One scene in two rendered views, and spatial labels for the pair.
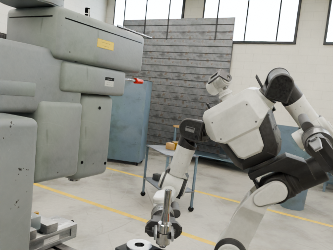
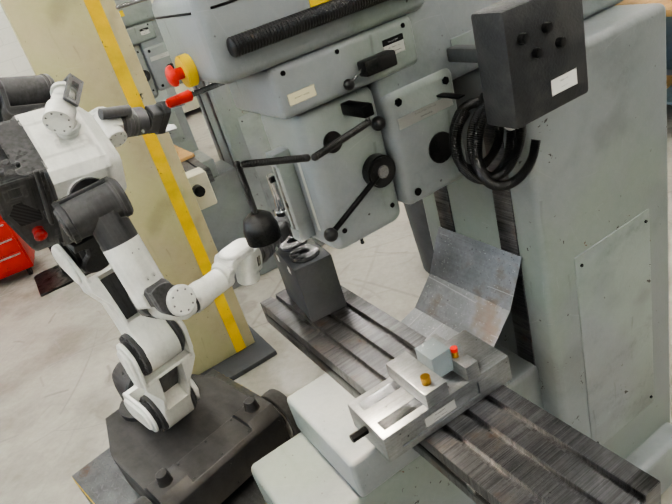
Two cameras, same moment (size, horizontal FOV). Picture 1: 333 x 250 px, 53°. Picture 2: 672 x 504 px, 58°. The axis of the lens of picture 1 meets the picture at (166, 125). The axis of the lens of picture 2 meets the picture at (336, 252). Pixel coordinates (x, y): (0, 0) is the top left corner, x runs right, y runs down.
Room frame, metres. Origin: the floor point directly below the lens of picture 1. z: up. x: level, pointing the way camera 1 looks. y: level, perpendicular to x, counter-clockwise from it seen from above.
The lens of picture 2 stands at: (2.36, 1.06, 1.92)
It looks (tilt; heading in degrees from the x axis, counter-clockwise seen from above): 27 degrees down; 216
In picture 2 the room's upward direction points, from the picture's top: 17 degrees counter-clockwise
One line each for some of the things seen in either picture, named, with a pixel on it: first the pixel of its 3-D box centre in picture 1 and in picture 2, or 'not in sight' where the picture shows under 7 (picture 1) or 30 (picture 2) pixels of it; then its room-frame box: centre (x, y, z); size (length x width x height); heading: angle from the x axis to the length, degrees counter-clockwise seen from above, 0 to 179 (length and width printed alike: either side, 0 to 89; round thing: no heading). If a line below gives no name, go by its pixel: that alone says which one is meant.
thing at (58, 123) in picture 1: (35, 135); (398, 131); (1.13, 0.44, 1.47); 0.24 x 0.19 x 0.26; 61
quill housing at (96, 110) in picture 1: (76, 132); (331, 163); (1.29, 0.35, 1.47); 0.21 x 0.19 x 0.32; 61
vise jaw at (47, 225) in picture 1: (41, 223); (416, 378); (1.46, 0.52, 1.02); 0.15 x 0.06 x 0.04; 58
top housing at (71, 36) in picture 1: (82, 44); (290, 2); (1.28, 0.35, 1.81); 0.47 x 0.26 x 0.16; 151
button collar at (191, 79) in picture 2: not in sight; (187, 70); (1.50, 0.23, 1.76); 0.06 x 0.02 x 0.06; 61
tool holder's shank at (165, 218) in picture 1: (166, 206); (275, 192); (1.06, -0.03, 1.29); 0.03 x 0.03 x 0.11
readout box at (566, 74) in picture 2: not in sight; (534, 54); (1.20, 0.78, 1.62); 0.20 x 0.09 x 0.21; 151
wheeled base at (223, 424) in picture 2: not in sight; (176, 419); (1.40, -0.51, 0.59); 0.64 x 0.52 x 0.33; 73
